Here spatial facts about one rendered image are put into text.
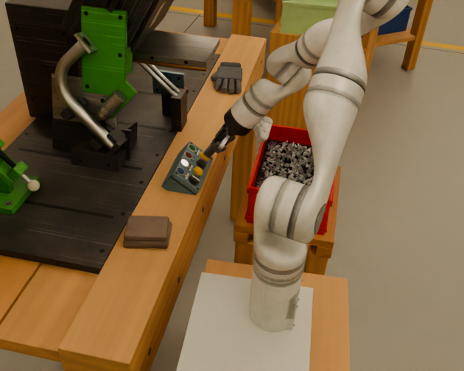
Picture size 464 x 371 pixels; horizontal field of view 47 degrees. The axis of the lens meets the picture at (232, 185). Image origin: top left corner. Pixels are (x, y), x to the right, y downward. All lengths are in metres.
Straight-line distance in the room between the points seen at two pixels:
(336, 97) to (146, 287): 0.54
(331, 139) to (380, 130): 2.59
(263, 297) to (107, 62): 0.72
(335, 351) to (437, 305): 1.37
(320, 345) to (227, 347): 0.19
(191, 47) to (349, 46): 0.68
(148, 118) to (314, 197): 0.89
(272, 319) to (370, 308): 1.33
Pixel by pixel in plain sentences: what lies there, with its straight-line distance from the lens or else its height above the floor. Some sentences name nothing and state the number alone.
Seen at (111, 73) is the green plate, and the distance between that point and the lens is 1.39.
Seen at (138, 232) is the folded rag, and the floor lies 0.93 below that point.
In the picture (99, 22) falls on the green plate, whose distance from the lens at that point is 1.38.
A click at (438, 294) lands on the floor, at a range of 2.49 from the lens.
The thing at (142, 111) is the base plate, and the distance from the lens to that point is 1.67.
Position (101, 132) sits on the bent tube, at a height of 0.99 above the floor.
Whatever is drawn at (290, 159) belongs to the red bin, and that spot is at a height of 0.88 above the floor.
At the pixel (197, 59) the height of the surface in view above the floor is 1.13.
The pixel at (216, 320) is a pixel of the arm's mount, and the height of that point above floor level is 0.89.
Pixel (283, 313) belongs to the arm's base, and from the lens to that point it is 1.03.
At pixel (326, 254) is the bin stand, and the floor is 0.75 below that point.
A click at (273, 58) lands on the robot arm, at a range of 1.21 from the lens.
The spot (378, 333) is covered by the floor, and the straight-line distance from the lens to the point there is 2.27.
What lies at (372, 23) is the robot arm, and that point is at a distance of 1.05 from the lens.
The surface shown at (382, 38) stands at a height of 0.26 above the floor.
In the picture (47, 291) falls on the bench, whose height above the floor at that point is 0.88.
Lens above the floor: 1.74
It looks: 38 degrees down
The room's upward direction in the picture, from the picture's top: 3 degrees clockwise
